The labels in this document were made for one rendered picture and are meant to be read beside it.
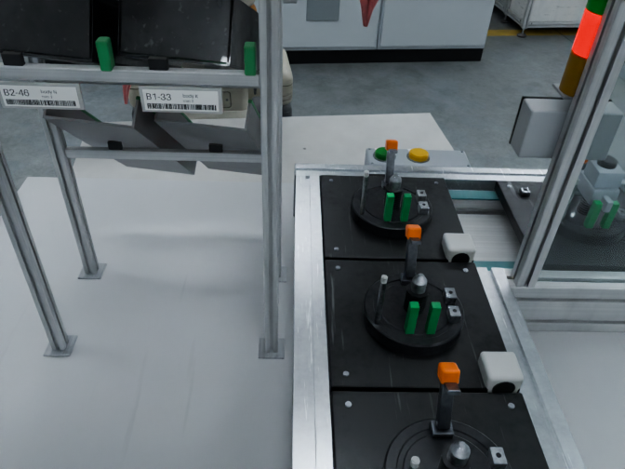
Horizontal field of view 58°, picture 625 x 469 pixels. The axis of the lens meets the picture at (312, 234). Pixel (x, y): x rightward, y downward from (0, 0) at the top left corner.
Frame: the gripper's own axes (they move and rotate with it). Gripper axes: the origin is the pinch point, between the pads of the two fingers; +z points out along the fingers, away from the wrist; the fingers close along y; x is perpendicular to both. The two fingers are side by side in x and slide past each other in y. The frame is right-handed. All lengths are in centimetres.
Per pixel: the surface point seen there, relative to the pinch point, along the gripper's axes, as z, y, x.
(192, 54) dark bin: -6.5, -22.9, -36.8
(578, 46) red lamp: -6.9, 22.3, -31.9
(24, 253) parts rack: 19, -47, -41
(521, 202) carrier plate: 27.7, 29.8, -13.4
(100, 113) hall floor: 116, -127, 206
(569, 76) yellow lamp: -3.2, 22.3, -31.9
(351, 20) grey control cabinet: 85, 22, 291
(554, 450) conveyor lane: 30, 19, -62
